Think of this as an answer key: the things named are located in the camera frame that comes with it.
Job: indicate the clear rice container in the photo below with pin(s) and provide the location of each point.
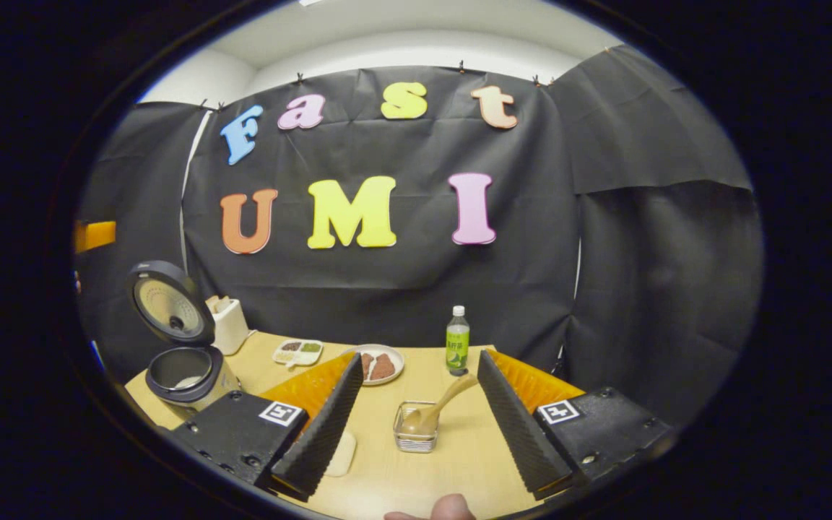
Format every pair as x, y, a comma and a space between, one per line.
342, 455

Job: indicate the white toaster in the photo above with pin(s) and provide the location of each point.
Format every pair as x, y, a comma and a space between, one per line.
230, 328

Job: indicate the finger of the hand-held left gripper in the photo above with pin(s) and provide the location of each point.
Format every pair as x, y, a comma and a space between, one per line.
94, 236

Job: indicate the white round plate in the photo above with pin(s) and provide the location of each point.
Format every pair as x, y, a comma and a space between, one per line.
396, 357

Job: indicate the wooden spoon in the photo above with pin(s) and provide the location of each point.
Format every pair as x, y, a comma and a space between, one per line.
419, 420

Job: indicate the dark grey rice cooker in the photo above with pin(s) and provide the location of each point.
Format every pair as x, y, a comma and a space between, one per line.
170, 303

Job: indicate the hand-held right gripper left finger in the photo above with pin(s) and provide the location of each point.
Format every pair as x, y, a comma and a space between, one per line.
322, 433

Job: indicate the brown meat piece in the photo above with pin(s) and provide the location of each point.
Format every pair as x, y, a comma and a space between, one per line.
384, 368
367, 365

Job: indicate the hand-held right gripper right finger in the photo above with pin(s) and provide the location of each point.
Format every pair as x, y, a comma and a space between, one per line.
517, 433

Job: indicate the green tea bottle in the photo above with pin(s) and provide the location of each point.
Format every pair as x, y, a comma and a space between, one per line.
458, 347

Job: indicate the white rice heap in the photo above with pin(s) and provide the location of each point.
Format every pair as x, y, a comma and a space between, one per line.
188, 381

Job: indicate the white divided bean dish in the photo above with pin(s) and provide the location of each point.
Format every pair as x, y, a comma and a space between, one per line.
298, 352

